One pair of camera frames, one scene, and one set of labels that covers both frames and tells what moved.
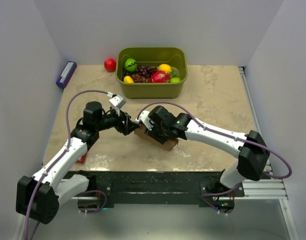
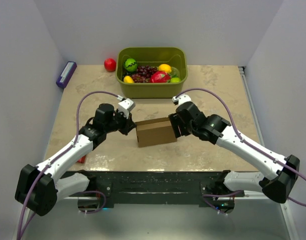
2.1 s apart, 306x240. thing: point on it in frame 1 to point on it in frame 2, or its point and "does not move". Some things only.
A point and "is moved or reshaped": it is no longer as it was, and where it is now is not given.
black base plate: [205, 187] does not move
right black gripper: [152, 134] to [176, 120]
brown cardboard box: [168, 145] is moved or reshaped
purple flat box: [65, 77] does not move
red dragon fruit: [160, 76] does not move
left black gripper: [128, 126] does not move
